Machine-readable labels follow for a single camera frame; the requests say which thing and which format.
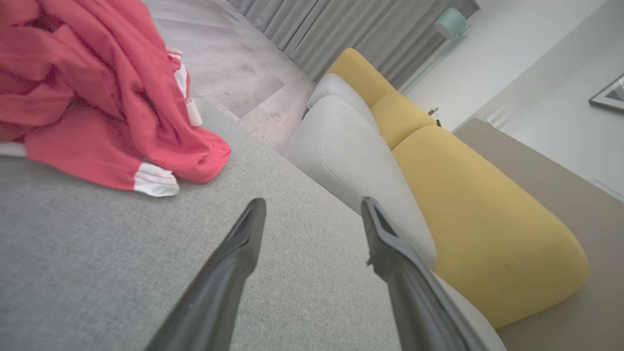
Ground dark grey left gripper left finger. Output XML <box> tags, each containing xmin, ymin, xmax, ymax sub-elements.
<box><xmin>145</xmin><ymin>197</ymin><xmax>267</xmax><ymax>351</ymax></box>

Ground grey sofa seat cushion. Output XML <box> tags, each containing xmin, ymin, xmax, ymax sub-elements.
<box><xmin>307</xmin><ymin>73</ymin><xmax>380</xmax><ymax>131</ymax></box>
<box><xmin>285</xmin><ymin>95</ymin><xmax>437</xmax><ymax>271</ymax></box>

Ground red basketball jersey white sleeves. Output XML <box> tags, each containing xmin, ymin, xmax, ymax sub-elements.
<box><xmin>0</xmin><ymin>0</ymin><xmax>232</xmax><ymax>197</ymax></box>

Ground large grey fabric ottoman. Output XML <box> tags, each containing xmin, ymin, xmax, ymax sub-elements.
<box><xmin>0</xmin><ymin>93</ymin><xmax>507</xmax><ymax>351</ymax></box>

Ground yellow sofa back cushion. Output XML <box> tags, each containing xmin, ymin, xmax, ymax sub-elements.
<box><xmin>326</xmin><ymin>47</ymin><xmax>396</xmax><ymax>108</ymax></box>
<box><xmin>370</xmin><ymin>93</ymin><xmax>438</xmax><ymax>150</ymax></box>
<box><xmin>392</xmin><ymin>124</ymin><xmax>590</xmax><ymax>330</ymax></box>

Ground dark framed wall picture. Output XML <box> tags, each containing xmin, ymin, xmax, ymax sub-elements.
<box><xmin>588</xmin><ymin>73</ymin><xmax>624</xmax><ymax>115</ymax></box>

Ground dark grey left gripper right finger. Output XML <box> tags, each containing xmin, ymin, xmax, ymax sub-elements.
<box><xmin>361</xmin><ymin>196</ymin><xmax>490</xmax><ymax>351</ymax></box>

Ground grey pleated curtain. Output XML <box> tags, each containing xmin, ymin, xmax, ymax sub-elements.
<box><xmin>227</xmin><ymin>0</ymin><xmax>481</xmax><ymax>91</ymax></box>

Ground teal shade floor lamp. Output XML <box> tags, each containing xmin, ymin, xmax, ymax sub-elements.
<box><xmin>397</xmin><ymin>7</ymin><xmax>469</xmax><ymax>96</ymax></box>

